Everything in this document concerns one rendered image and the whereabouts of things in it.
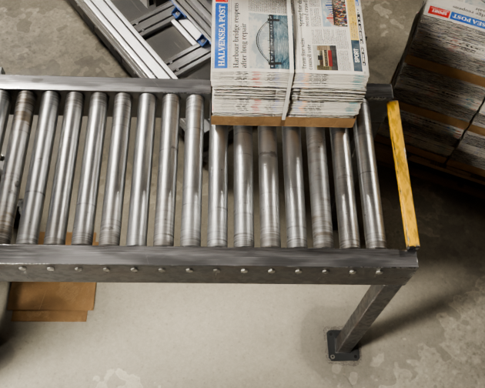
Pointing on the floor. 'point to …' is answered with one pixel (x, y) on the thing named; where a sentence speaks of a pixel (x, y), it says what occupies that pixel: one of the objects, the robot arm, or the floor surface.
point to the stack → (451, 93)
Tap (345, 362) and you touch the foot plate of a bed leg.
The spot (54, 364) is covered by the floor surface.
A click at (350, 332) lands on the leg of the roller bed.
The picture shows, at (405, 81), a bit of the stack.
